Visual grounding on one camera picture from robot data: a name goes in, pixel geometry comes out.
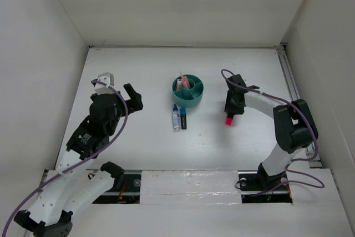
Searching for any black marker blue cap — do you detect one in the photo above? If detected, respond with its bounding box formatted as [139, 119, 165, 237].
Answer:
[180, 108, 187, 130]

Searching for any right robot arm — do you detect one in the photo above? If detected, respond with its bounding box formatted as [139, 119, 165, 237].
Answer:
[224, 74, 318, 196]

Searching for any clear spray bottle blue cap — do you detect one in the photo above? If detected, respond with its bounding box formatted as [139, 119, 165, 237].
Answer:
[173, 104, 181, 132]

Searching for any aluminium rail right side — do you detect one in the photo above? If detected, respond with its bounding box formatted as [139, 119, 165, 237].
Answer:
[275, 43, 323, 169]

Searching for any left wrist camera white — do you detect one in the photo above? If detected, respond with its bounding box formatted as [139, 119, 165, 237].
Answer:
[92, 72, 114, 95]

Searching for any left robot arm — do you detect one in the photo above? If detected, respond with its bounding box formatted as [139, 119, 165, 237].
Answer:
[9, 78, 143, 236]

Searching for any orange marker pen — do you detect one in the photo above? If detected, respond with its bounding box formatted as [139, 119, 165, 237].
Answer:
[185, 76, 195, 89]

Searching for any black pink highlighter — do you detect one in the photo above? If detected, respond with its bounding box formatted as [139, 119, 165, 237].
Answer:
[225, 113, 234, 126]

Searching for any red pink pen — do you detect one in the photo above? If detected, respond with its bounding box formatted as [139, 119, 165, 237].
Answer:
[180, 72, 188, 88]

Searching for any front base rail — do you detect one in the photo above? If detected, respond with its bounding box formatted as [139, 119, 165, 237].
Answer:
[94, 170, 292, 206]

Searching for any teal round compartment organizer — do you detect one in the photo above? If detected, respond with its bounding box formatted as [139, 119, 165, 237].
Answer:
[172, 74, 204, 108]

